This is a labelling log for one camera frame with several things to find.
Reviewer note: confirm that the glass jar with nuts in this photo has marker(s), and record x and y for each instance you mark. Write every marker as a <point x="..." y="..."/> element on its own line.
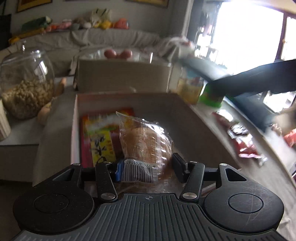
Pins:
<point x="27" y="82"/>

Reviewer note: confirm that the beige round container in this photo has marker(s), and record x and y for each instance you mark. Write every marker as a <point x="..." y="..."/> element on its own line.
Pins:
<point x="121" y="75"/>

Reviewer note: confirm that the grey covered sofa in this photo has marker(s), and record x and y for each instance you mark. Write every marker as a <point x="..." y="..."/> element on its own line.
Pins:
<point x="64" y="48"/>

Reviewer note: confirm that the red white snack packet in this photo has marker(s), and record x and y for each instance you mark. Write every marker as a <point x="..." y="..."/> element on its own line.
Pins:
<point x="245" y="148"/>

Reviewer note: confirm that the clear bread snack pack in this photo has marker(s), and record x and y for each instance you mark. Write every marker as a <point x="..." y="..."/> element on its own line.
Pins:
<point x="147" y="150"/>

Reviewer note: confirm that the red apples tray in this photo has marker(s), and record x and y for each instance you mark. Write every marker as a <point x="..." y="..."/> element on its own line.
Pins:
<point x="120" y="54"/>

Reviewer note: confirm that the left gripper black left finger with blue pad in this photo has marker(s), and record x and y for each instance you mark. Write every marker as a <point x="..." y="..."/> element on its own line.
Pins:
<point x="107" y="174"/>

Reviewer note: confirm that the pink cardboard gift box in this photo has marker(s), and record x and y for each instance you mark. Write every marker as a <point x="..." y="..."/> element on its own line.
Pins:
<point x="192" y="139"/>

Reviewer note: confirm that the dark red snack packet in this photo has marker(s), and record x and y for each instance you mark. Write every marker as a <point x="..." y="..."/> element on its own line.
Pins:
<point x="237" y="130"/>

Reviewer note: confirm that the stuffed toys row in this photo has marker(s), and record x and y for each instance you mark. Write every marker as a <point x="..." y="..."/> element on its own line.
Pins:
<point x="99" y="19"/>

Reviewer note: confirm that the gold framed red picture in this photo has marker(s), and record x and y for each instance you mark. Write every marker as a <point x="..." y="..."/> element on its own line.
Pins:
<point x="24" y="5"/>

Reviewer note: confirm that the red lid plastic jar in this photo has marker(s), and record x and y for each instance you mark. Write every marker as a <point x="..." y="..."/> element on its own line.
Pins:
<point x="189" y="86"/>

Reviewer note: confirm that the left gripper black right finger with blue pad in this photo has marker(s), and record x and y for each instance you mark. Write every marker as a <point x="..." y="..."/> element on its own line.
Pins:
<point x="191" y="174"/>

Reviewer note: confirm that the green base snack jar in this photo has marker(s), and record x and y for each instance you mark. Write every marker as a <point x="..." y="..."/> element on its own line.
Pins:
<point x="210" y="99"/>

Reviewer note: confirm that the red yellow snack bag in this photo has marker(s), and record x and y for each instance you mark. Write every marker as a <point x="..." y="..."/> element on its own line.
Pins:
<point x="99" y="137"/>

